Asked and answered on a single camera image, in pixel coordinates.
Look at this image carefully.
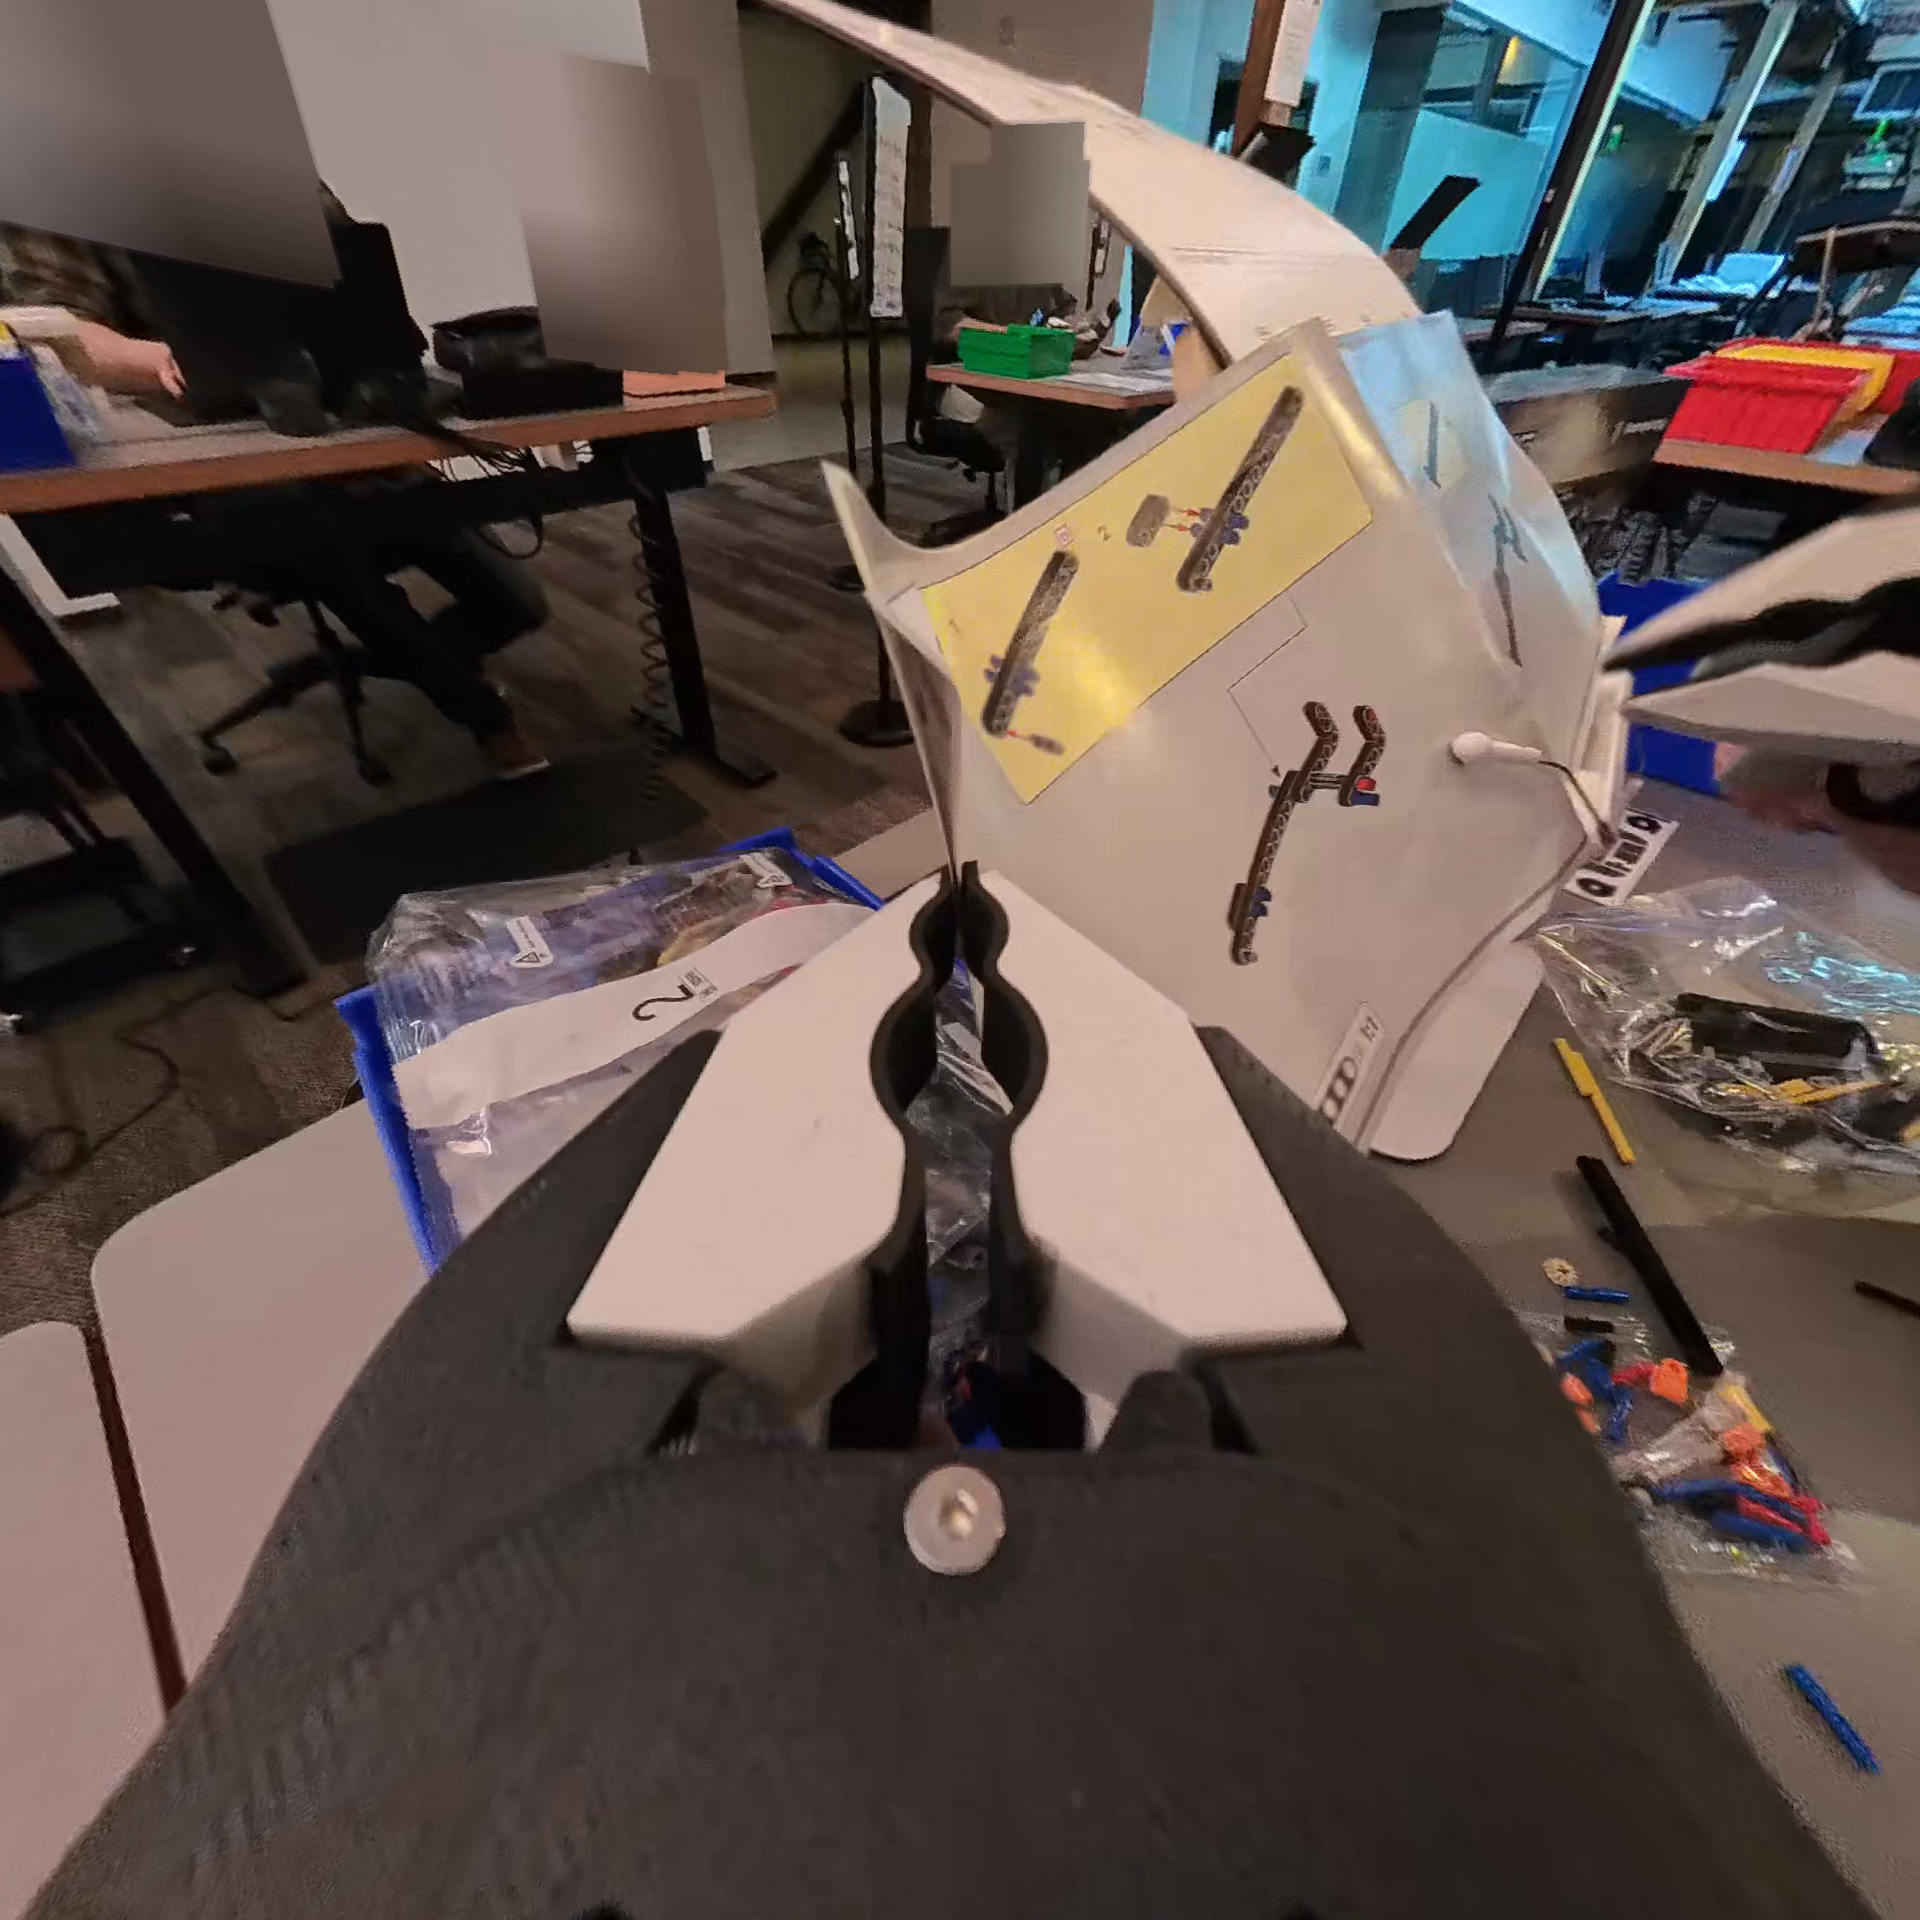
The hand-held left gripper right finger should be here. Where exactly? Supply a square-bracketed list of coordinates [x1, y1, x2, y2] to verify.
[970, 863, 1351, 1448]

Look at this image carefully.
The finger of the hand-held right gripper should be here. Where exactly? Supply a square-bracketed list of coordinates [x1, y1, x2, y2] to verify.
[1602, 508, 1920, 672]
[1621, 648, 1920, 769]

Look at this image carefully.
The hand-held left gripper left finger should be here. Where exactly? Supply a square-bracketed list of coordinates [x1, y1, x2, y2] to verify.
[567, 867, 964, 1448]

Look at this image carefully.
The lego instruction booklet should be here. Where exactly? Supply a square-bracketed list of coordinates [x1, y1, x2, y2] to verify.
[823, 316, 1629, 1165]

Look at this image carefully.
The lego sticker sheet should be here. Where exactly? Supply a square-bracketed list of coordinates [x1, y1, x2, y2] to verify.
[1559, 808, 1679, 903]

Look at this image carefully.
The black lego box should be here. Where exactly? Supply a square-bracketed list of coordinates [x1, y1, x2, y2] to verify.
[1485, 363, 1706, 495]

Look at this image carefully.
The yellow lego axle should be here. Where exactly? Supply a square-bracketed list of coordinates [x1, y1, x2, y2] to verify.
[1552, 1038, 1640, 1167]

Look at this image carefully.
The long black lego beam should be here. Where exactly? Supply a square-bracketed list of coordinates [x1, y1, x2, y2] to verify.
[1575, 1153, 1727, 1375]

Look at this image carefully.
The person's right hand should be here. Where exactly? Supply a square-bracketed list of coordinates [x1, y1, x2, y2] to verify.
[1716, 748, 1920, 894]

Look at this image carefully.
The wooden table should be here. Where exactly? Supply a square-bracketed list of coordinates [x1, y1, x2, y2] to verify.
[1650, 435, 1920, 501]

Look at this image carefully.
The blue storage bin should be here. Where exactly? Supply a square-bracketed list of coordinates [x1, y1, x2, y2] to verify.
[1598, 573, 1727, 784]
[335, 825, 886, 1278]

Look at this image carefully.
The red storage bin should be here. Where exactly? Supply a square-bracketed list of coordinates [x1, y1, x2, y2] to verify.
[1664, 351, 1885, 455]

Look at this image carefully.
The yellow storage bin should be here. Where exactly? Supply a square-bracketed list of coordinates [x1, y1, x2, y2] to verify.
[1710, 335, 1920, 377]

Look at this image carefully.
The clear bag of black parts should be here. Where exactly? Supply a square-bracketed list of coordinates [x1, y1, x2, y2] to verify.
[1536, 878, 1920, 1201]

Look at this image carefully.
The wooden book stand white base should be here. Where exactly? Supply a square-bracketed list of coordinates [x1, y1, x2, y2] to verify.
[1447, 726, 1622, 847]

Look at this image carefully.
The black floor mat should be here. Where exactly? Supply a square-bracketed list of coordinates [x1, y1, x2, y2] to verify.
[262, 743, 710, 964]

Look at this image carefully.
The clear bag of colourful pins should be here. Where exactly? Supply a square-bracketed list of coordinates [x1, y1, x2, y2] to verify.
[1546, 1319, 1856, 1580]

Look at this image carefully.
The black office chair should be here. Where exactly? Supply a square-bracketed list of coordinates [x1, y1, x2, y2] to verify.
[195, 599, 395, 790]
[901, 224, 1038, 544]

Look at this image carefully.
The wooden desk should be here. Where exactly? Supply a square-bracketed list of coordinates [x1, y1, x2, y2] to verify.
[0, 377, 782, 798]

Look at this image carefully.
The bicycle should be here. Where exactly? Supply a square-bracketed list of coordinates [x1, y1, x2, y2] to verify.
[787, 231, 874, 341]

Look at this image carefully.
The small blue bin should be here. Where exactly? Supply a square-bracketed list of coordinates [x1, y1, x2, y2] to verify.
[0, 335, 78, 476]

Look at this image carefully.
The black stanchion post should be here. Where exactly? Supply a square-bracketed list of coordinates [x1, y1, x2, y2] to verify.
[836, 76, 920, 751]

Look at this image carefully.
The black coiled cable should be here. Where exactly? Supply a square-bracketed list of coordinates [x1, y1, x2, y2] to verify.
[630, 502, 677, 788]

